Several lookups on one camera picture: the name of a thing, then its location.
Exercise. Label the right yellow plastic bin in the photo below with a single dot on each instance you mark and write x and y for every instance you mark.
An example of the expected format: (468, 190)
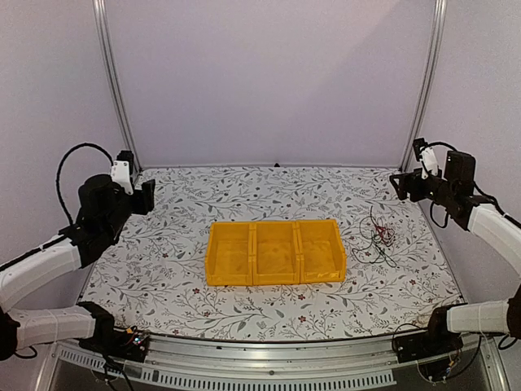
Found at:
(322, 253)

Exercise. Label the right aluminium frame post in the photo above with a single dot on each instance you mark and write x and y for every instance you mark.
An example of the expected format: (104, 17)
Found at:
(433, 53)

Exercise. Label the floral patterned table mat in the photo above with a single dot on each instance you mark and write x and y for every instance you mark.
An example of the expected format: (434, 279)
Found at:
(154, 278)

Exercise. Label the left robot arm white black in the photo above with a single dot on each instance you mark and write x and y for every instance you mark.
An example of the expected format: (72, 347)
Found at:
(105, 207)

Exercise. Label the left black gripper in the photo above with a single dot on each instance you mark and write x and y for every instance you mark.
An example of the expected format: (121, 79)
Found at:
(145, 198)

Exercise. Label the yellow plastic bin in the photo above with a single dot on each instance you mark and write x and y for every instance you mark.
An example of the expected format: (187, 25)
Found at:
(322, 253)
(276, 254)
(228, 258)

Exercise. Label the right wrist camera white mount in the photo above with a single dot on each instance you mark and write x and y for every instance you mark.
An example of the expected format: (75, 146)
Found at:
(426, 156)

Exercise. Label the left aluminium frame post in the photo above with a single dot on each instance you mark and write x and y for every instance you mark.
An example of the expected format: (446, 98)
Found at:
(109, 63)

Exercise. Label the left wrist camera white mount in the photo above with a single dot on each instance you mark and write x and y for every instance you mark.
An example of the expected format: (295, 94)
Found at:
(121, 171)

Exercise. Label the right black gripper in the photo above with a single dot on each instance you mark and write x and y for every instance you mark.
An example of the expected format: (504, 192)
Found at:
(414, 177)

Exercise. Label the left yellow plastic bin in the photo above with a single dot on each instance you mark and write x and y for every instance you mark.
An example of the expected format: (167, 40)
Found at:
(228, 258)

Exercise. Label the front aluminium rail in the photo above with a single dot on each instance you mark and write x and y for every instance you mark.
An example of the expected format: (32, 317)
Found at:
(350, 363)

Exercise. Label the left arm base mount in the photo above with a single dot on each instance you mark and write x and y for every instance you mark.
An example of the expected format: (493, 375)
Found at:
(130, 344)

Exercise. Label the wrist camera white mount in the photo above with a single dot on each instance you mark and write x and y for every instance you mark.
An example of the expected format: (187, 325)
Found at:
(121, 171)
(426, 156)

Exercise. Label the middle yellow plastic bin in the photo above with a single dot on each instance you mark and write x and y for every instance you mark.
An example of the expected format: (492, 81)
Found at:
(276, 254)

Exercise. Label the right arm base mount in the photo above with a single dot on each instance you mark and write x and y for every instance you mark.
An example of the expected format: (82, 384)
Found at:
(425, 344)

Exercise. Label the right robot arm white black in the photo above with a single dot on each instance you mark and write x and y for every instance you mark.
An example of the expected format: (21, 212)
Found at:
(454, 189)

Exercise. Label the aluminium frame post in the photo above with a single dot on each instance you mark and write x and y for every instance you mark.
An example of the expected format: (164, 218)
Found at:
(109, 63)
(433, 53)

